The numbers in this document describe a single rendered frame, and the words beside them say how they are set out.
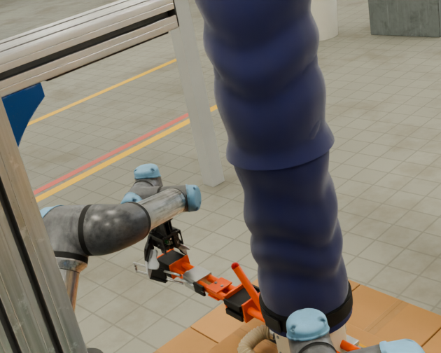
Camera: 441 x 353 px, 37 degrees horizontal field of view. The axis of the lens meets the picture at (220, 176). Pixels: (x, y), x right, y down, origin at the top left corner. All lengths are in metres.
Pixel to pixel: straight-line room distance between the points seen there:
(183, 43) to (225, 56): 3.39
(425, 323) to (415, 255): 1.40
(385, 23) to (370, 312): 5.97
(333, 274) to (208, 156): 3.49
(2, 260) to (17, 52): 0.24
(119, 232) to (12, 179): 0.77
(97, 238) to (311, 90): 0.55
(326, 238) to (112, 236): 0.47
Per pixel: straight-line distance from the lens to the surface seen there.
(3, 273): 0.75
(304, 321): 1.21
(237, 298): 1.89
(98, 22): 0.87
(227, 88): 1.35
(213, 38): 1.34
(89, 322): 3.94
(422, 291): 3.68
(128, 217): 1.50
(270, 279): 1.55
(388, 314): 2.65
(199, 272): 2.04
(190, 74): 4.76
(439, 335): 2.56
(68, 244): 1.51
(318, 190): 1.44
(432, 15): 7.98
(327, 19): 8.47
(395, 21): 8.23
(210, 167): 5.01
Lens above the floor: 2.17
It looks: 25 degrees down
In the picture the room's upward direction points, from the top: 12 degrees counter-clockwise
